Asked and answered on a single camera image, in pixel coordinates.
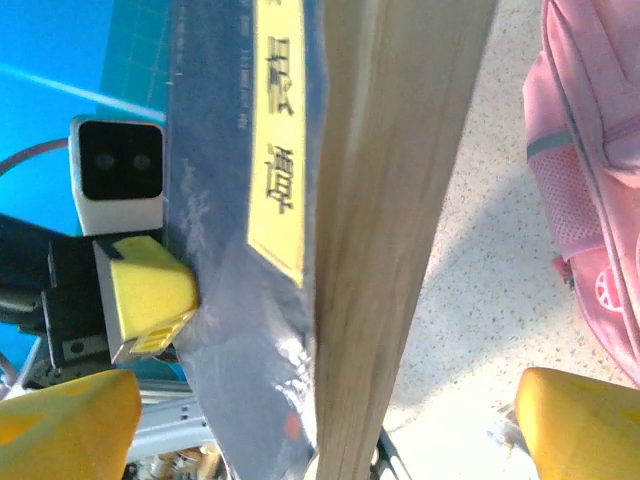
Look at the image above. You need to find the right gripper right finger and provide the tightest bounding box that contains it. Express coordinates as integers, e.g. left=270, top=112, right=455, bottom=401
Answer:
left=514, top=367, right=640, bottom=480

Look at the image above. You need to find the navy book with yellow label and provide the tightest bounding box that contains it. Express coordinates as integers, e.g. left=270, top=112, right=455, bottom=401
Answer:
left=164, top=0, right=501, bottom=480

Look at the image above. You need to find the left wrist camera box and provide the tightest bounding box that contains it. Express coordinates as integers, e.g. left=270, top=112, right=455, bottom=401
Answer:
left=68, top=115, right=167, bottom=237

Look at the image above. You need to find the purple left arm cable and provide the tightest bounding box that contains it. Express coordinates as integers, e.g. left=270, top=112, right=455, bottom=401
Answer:
left=0, top=138, right=71, bottom=176

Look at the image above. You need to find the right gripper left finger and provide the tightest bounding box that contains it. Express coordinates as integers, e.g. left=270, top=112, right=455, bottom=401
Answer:
left=0, top=369, right=144, bottom=480

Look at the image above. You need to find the pink student backpack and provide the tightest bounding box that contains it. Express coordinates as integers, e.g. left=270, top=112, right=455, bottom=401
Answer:
left=522, top=0, right=640, bottom=390

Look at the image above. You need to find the aluminium mounting rail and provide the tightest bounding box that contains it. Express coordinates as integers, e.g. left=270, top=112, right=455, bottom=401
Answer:
left=124, top=379, right=221, bottom=464

